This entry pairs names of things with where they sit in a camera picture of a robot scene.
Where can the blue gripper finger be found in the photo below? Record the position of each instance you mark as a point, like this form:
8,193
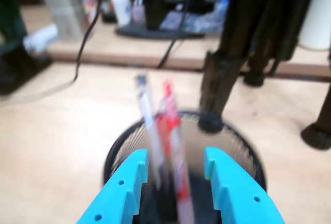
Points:
240,198
116,195

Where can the gray white box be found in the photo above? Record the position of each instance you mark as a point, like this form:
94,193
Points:
64,12

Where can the large white roll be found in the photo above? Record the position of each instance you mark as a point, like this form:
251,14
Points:
315,14

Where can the clear plastic bags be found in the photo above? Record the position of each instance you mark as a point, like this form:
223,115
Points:
196,19

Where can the red retractable gel pen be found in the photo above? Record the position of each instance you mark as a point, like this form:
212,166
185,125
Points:
173,131

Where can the small clear bottle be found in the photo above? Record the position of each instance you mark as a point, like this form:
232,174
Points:
138,12

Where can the dark camera tripod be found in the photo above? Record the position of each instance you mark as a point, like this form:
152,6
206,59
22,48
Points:
222,79

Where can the white cylinder object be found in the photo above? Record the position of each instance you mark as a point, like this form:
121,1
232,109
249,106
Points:
40,37

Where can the dark green object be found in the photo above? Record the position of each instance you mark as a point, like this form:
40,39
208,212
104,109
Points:
10,40

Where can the white plastic bottle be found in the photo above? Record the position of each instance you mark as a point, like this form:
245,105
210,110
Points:
120,6

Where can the black mesh pen holder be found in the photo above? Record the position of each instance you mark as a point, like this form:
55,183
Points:
196,162

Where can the clear pen with black cap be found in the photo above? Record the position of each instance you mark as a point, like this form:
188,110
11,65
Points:
151,120

